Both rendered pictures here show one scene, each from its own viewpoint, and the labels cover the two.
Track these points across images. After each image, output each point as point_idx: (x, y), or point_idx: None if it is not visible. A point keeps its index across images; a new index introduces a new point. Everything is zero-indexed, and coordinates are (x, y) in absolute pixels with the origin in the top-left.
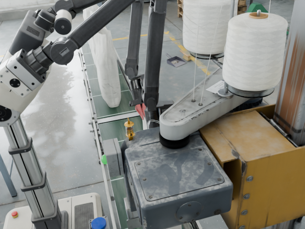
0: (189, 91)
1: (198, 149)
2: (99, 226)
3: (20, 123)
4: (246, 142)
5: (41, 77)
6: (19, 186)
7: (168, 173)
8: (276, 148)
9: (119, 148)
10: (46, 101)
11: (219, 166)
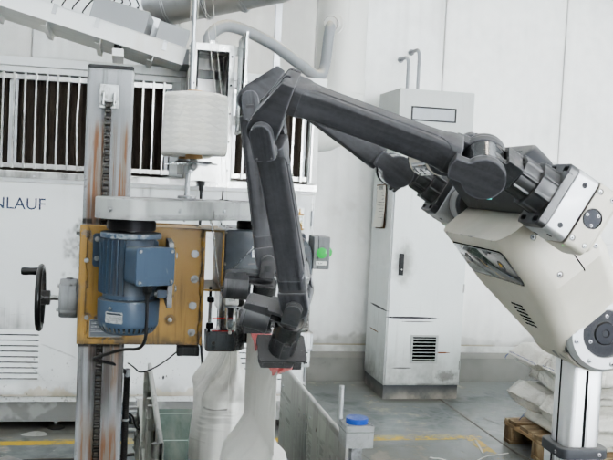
0: (224, 202)
1: (232, 227)
2: (354, 414)
3: (557, 382)
4: (182, 226)
5: (424, 202)
6: None
7: None
8: (159, 224)
9: (311, 235)
10: None
11: (220, 226)
